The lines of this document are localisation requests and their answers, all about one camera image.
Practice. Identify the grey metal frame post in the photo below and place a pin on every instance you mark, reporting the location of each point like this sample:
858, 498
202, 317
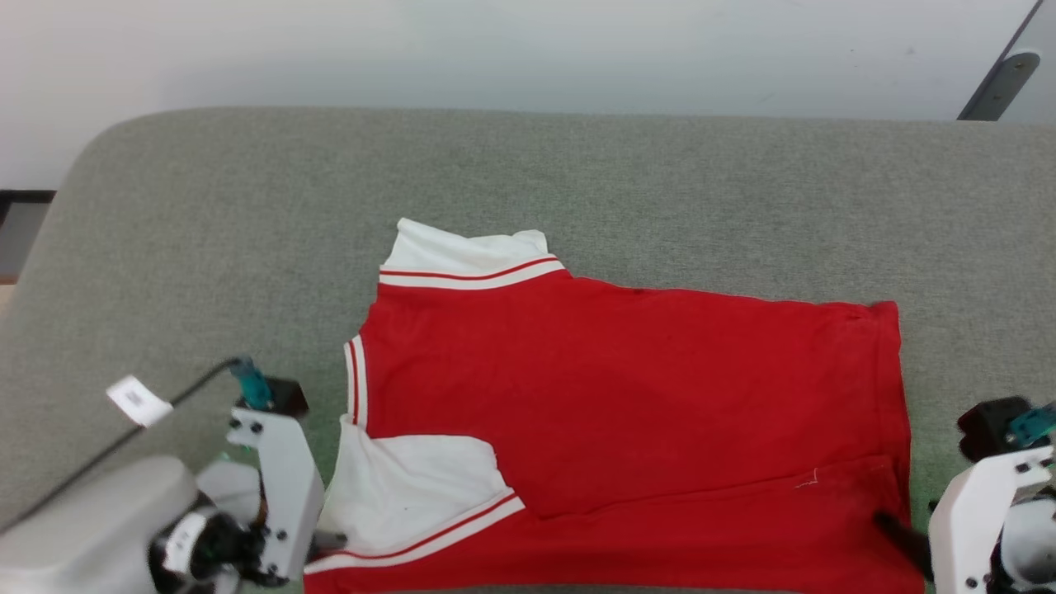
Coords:
1020, 31

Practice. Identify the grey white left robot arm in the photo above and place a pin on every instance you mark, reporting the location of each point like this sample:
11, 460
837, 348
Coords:
82, 528

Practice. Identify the teal right camera connector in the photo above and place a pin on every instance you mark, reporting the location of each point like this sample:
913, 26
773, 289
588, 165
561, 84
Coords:
1031, 425

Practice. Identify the dark framed panel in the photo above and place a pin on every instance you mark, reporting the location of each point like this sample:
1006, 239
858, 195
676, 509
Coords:
21, 231

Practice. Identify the teal camera connector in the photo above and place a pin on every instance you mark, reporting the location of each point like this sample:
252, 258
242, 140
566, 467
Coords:
1031, 425
252, 384

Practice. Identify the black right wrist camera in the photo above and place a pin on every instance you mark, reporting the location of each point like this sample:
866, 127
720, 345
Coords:
986, 429

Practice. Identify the grey metal hinge bracket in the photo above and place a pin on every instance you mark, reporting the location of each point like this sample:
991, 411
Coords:
1000, 87

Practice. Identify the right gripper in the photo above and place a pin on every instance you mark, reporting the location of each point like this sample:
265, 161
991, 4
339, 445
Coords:
1031, 544

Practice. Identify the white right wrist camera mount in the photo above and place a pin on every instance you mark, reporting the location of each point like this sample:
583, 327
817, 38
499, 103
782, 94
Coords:
961, 520

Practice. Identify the teal left camera connector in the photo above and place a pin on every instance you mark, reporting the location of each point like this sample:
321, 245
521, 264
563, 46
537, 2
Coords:
252, 384

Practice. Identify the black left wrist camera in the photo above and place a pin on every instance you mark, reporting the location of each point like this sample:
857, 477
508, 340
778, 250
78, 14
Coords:
287, 398

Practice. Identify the red and white shirt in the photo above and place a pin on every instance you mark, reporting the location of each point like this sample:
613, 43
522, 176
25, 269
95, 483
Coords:
619, 396

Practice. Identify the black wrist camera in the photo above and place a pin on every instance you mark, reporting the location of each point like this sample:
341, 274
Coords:
986, 429
287, 398

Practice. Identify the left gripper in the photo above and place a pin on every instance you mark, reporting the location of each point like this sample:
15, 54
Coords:
210, 549

